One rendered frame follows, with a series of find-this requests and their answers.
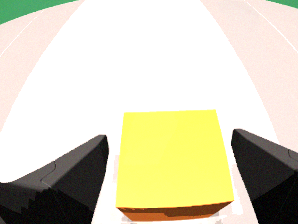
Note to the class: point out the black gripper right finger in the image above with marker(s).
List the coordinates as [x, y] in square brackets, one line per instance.
[270, 174]

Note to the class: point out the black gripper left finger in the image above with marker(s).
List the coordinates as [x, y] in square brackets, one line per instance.
[65, 191]

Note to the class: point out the orange block with dark square face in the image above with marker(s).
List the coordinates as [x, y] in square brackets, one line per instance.
[173, 166]

